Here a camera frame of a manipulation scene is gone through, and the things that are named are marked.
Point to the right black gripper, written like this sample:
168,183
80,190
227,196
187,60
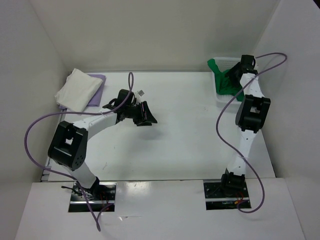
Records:
231,73

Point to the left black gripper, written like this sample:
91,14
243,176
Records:
148,116

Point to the green t shirt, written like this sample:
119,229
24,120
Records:
223,84

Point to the purple t shirt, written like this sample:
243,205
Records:
96,97

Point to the white t shirt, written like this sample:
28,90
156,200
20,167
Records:
78,90

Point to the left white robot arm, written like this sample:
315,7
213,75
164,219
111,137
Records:
68,147

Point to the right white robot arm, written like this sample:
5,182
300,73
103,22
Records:
250,118

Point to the white plastic basket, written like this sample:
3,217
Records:
225,97

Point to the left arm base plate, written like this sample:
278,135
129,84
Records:
104,201

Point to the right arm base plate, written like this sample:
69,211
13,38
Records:
216,199

